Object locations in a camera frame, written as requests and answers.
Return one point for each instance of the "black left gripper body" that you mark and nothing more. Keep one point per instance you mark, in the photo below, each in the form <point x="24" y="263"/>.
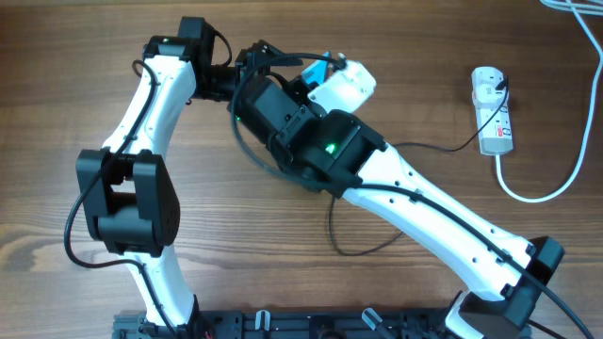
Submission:
<point x="244" y="67"/>

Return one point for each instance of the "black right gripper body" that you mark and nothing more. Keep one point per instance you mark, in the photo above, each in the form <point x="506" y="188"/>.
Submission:
<point x="300" y="89"/>

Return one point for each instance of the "teal Galaxy smartphone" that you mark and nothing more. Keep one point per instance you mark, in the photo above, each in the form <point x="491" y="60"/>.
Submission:
<point x="315" y="74"/>

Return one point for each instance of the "white power strip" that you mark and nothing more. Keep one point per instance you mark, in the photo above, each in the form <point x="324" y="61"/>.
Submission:
<point x="494" y="123"/>

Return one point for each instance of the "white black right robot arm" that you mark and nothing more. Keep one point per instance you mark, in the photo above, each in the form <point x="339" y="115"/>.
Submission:
<point x="317" y="141"/>

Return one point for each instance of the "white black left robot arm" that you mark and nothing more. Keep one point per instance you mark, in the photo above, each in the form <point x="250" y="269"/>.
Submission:
<point x="127" y="212"/>

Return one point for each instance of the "white USB charger plug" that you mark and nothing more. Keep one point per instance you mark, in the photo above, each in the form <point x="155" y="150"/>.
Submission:
<point x="488" y="94"/>

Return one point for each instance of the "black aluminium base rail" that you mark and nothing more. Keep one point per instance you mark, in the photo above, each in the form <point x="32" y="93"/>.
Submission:
<point x="414" y="323"/>

